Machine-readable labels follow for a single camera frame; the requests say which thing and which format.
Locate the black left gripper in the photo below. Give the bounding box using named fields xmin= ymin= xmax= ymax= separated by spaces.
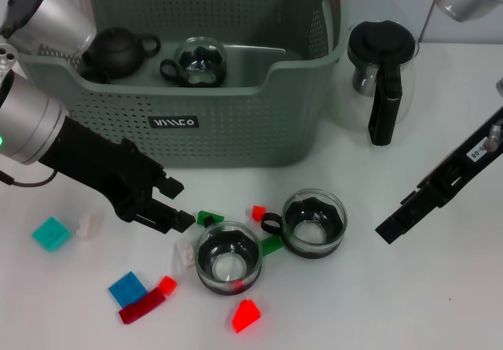
xmin=39 ymin=116 xmax=196 ymax=235

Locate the red sloped toy brick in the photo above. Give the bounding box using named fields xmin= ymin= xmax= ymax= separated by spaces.
xmin=230 ymin=298 xmax=263 ymax=333

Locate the black clay teapot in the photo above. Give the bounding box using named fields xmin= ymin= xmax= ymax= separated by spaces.
xmin=82 ymin=26 xmax=162 ymax=79

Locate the clear white toy brick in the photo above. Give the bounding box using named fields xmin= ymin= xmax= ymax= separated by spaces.
xmin=171 ymin=238 xmax=197 ymax=277

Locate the grey perforated storage bin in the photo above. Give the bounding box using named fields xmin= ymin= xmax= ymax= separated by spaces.
xmin=15 ymin=0 xmax=351 ymax=169

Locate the pale pink toy brick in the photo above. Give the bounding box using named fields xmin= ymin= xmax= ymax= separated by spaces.
xmin=75 ymin=211 xmax=106 ymax=241

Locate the small red white brick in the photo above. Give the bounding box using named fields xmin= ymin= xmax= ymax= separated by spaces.
xmin=244 ymin=204 xmax=268 ymax=222

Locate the green toy brick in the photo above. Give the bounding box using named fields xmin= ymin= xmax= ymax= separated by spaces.
xmin=195 ymin=209 xmax=226 ymax=227
xmin=259 ymin=235 xmax=283 ymax=257

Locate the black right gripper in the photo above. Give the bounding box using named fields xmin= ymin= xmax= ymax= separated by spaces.
xmin=375 ymin=105 xmax=503 ymax=245

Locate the right gripper cable connector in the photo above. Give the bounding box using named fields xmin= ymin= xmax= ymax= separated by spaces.
xmin=482 ymin=123 xmax=503 ymax=153

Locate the small orange-red toy brick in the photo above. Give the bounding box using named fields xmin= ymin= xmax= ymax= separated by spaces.
xmin=158 ymin=274 xmax=178 ymax=296

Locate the blue toy brick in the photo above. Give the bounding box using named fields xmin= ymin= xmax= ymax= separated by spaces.
xmin=108 ymin=271 xmax=147 ymax=306

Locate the dark red long brick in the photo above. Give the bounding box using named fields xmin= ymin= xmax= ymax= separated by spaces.
xmin=118 ymin=288 xmax=165 ymax=324

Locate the glass carafe black lid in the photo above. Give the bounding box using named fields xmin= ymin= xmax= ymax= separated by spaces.
xmin=324 ymin=19 xmax=420 ymax=147

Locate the teal toy brick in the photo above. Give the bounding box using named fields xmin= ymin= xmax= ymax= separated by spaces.
xmin=31 ymin=216 xmax=72 ymax=253

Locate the gripper cable connector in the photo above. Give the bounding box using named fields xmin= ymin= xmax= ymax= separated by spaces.
xmin=0 ymin=167 xmax=60 ymax=188
xmin=482 ymin=123 xmax=503 ymax=153

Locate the left gripper cable connector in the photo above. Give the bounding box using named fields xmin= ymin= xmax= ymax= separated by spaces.
xmin=0 ymin=167 xmax=60 ymax=188

